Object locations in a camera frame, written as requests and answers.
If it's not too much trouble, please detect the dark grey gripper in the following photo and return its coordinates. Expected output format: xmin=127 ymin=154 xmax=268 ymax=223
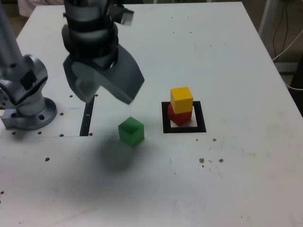
xmin=62 ymin=44 xmax=145 ymax=105

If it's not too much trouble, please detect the green cube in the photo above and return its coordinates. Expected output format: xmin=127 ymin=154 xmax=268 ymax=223
xmin=117 ymin=116 xmax=145 ymax=148

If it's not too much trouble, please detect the yellow cube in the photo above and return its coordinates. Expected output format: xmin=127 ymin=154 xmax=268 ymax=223
xmin=169 ymin=86 xmax=194 ymax=114

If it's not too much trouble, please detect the red cube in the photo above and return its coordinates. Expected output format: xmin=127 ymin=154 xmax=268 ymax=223
xmin=167 ymin=104 xmax=192 ymax=126

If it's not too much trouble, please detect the black tape square outline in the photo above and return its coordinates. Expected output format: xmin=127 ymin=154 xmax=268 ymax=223
xmin=161 ymin=101 xmax=207 ymax=134

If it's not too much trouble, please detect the black tape strip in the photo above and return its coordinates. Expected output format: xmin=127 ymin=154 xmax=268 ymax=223
xmin=79 ymin=94 xmax=95 ymax=137

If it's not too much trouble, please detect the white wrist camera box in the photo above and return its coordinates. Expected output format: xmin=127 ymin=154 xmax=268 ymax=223
xmin=120 ymin=8 xmax=135 ymax=26

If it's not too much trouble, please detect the white metal post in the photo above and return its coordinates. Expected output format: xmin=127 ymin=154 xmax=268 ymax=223
xmin=258 ymin=0 xmax=273 ymax=41

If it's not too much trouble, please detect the thin black cable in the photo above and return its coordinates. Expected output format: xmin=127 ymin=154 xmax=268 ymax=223
xmin=282 ymin=1 xmax=290 ymax=52
xmin=272 ymin=1 xmax=285 ymax=57

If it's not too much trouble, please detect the white cable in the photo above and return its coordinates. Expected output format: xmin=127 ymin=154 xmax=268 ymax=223
xmin=272 ymin=30 xmax=303 ymax=62
xmin=283 ymin=75 xmax=303 ymax=91

